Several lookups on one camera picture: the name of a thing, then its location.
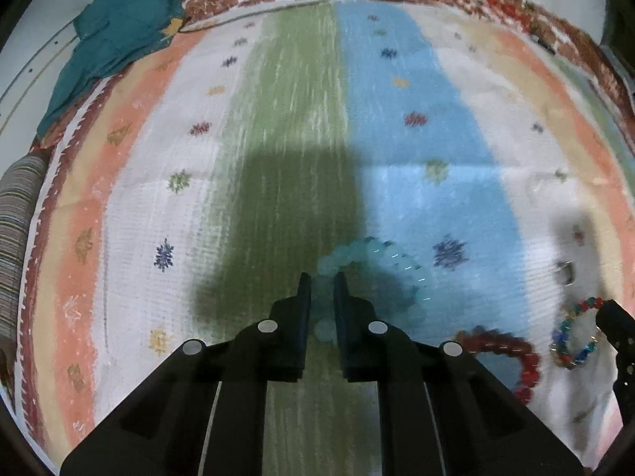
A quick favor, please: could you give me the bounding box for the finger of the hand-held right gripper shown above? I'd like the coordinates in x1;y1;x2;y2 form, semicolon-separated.
594;299;635;437

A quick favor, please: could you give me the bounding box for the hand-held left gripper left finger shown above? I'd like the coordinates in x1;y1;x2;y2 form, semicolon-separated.
60;273;313;476

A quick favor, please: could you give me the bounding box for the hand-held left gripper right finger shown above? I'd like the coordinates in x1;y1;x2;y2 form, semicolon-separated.
333;273;586;476

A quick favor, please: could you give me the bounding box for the multicolour bead bracelet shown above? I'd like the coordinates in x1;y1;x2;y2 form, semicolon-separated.
550;296;607;370

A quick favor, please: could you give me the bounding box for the light blue bead bracelet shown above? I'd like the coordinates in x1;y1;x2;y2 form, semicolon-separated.
312;239;430;342

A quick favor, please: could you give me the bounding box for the red bead bracelet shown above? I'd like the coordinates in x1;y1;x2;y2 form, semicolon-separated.
454;326;543;405

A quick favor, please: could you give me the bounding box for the striped colourful blanket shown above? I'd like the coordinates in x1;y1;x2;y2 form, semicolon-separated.
12;0;635;476

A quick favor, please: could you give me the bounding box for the striped grey cushion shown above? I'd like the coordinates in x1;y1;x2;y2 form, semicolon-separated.
0;154;49;343

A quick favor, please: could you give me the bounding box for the teal cloth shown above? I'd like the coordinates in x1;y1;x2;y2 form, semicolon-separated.
37;0;185;137

